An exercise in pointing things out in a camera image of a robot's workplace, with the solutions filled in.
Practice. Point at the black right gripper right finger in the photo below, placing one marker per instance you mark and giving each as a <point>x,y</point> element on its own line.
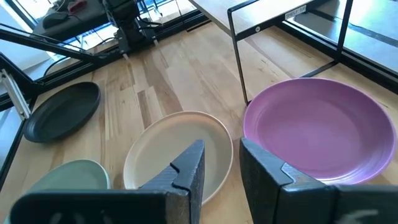
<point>267,186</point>

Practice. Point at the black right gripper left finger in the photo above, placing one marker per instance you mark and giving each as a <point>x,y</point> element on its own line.
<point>183,180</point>

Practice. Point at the beige plate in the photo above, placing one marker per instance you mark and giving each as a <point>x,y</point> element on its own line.
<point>174,140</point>

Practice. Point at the purple plate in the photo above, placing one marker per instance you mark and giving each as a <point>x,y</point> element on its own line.
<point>320,130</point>

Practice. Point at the sage green plate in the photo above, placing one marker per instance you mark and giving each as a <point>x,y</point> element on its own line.
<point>74,177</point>

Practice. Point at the black plate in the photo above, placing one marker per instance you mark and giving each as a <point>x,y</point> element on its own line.
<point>62,112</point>

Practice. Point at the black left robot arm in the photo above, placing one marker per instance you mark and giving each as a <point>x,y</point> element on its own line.
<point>124,18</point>

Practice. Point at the white shelf label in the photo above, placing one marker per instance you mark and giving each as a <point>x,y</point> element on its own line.
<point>295,12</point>

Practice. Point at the grey desk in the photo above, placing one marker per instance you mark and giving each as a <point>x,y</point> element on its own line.
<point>87,18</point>

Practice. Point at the red object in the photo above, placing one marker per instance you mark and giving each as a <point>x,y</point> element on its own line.
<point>77,5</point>

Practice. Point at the black computer mouse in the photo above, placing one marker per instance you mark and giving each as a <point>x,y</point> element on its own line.
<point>55,19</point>

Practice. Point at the silver frame bracket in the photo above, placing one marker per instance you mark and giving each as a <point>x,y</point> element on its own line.
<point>15,96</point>

